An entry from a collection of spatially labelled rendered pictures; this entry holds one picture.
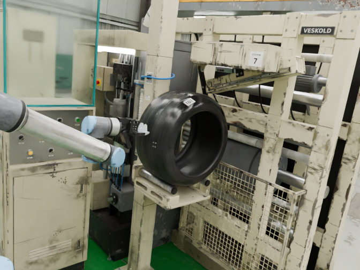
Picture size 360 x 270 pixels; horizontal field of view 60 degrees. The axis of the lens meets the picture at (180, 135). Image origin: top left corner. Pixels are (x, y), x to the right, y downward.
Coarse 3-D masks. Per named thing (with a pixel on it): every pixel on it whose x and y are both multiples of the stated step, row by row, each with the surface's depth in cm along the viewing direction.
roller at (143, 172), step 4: (140, 172) 205; (144, 172) 203; (148, 172) 201; (144, 176) 202; (148, 176) 199; (152, 176) 197; (156, 176) 197; (152, 180) 196; (156, 180) 193; (160, 180) 192; (156, 184) 193; (160, 184) 190; (164, 184) 187; (168, 184) 186; (164, 188) 187; (168, 188) 184; (172, 188) 182; (176, 188) 184; (172, 192) 182; (176, 192) 184
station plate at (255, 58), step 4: (252, 52) 174; (256, 52) 172; (260, 52) 170; (252, 56) 174; (256, 56) 172; (260, 56) 170; (252, 60) 174; (256, 60) 172; (260, 60) 170; (248, 64) 176; (252, 64) 174; (256, 64) 172; (260, 64) 170
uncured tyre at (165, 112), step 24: (168, 96) 182; (192, 96) 177; (144, 120) 180; (168, 120) 169; (192, 120) 215; (216, 120) 207; (144, 144) 177; (168, 144) 169; (192, 144) 220; (216, 144) 211; (168, 168) 174; (192, 168) 212
